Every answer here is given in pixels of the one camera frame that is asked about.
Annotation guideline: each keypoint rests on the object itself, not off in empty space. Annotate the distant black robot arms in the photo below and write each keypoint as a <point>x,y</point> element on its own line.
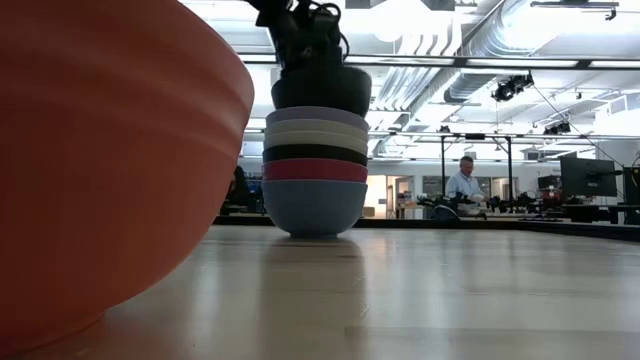
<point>505,202</point>

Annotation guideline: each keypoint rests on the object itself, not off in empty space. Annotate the orange bowl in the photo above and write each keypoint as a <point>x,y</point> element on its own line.
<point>110,175</point>

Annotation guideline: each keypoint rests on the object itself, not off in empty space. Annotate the black ceiling spotlight cluster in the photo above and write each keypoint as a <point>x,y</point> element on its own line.
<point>512,86</point>

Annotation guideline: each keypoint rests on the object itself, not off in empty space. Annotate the black bowl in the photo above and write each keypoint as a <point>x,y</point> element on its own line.
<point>322,90</point>
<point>315,152</point>

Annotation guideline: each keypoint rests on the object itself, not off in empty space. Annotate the person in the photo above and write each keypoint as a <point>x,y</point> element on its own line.
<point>465,186</point>

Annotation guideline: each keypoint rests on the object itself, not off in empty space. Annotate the lavender bowl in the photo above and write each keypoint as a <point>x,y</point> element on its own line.
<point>316,113</point>

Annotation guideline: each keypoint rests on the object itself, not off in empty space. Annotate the distant black station frame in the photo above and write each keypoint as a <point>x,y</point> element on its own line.
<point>443,175</point>

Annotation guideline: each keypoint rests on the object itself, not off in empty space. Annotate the blue bowl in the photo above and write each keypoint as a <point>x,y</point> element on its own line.
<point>314,207</point>

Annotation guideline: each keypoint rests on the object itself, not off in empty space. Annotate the silver ceiling air duct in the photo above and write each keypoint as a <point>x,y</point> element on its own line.
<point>492,45</point>

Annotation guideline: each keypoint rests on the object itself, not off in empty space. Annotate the black computer monitor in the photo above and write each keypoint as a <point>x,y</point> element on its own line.
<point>587,177</point>

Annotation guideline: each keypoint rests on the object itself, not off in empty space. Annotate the maroon bowl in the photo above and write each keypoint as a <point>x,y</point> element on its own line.
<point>315,171</point>

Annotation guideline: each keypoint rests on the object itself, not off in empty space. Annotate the white bowl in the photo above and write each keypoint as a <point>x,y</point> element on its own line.
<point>315,140</point>
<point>315,126</point>

